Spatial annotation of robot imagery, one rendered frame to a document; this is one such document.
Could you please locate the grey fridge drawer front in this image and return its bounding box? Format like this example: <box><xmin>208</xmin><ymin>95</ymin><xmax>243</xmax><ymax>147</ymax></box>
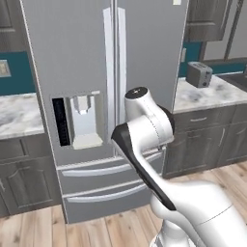
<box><xmin>55</xmin><ymin>150</ymin><xmax>166</xmax><ymax>195</ymax></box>
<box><xmin>62</xmin><ymin>178</ymin><xmax>154</xmax><ymax>225</ymax></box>

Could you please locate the plain grey fridge door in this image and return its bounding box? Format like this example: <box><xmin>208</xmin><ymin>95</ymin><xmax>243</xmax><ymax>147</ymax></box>
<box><xmin>114</xmin><ymin>0</ymin><xmax>190</xmax><ymax>121</ymax></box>

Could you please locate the grey steel fridge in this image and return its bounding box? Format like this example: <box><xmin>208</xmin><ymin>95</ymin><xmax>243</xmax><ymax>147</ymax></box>
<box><xmin>19</xmin><ymin>0</ymin><xmax>191</xmax><ymax>225</ymax></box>

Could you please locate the fridge door with dispenser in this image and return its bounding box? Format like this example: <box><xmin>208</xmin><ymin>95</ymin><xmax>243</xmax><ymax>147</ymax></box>
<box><xmin>20</xmin><ymin>0</ymin><xmax>116</xmax><ymax>166</ymax></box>

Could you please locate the grey wood cupboard door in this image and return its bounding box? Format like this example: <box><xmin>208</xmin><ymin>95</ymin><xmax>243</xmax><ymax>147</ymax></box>
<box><xmin>163</xmin><ymin>126</ymin><xmax>227</xmax><ymax>178</ymax></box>
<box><xmin>219</xmin><ymin>121</ymin><xmax>247</xmax><ymax>166</ymax></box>
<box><xmin>0</xmin><ymin>156</ymin><xmax>62</xmax><ymax>216</ymax></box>

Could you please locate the grey wood drawer front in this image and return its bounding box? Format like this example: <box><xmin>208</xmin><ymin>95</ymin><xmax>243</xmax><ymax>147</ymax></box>
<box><xmin>232</xmin><ymin>103</ymin><xmax>247</xmax><ymax>125</ymax></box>
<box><xmin>173</xmin><ymin>106</ymin><xmax>236</xmax><ymax>132</ymax></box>
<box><xmin>20</xmin><ymin>132</ymin><xmax>53</xmax><ymax>160</ymax></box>

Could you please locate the grey steel toaster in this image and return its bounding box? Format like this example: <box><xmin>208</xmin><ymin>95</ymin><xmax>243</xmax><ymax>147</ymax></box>
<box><xmin>186</xmin><ymin>61</ymin><xmax>214</xmax><ymax>89</ymax></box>

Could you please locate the dark sink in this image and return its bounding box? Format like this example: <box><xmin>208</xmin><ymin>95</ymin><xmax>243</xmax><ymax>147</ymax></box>
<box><xmin>219</xmin><ymin>71</ymin><xmax>247</xmax><ymax>93</ymax></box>

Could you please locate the grey framed window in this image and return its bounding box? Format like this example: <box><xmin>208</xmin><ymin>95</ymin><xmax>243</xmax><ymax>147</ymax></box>
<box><xmin>198</xmin><ymin>0</ymin><xmax>247</xmax><ymax>64</ymax></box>

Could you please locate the silver fridge drawer handle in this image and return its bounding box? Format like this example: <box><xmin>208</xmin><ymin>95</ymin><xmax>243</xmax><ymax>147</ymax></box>
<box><xmin>65</xmin><ymin>182</ymin><xmax>150</xmax><ymax>204</ymax></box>
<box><xmin>61</xmin><ymin>151</ymin><xmax>164</xmax><ymax>178</ymax></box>

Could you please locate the long silver door handle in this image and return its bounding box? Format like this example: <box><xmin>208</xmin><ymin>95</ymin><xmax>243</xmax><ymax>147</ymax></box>
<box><xmin>102</xmin><ymin>7</ymin><xmax>117</xmax><ymax>143</ymax></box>
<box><xmin>117</xmin><ymin>7</ymin><xmax>128</xmax><ymax>125</ymax></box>

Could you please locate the white wall socket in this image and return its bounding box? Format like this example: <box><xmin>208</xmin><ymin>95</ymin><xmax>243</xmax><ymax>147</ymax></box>
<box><xmin>180</xmin><ymin>47</ymin><xmax>188</xmax><ymax>64</ymax></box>
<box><xmin>0</xmin><ymin>59</ymin><xmax>13</xmax><ymax>79</ymax></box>

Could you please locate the grey wood wall cupboard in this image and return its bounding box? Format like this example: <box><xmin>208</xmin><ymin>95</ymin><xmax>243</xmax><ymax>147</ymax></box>
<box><xmin>183</xmin><ymin>0</ymin><xmax>233</xmax><ymax>43</ymax></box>
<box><xmin>0</xmin><ymin>0</ymin><xmax>30</xmax><ymax>53</ymax></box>

